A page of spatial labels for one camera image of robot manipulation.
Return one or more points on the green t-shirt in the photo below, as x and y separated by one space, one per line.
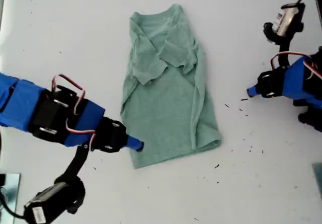
166 103

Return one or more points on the black camera stalk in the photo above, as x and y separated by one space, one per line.
75 161
285 45

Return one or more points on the silver black camera box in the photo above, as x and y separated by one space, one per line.
289 17

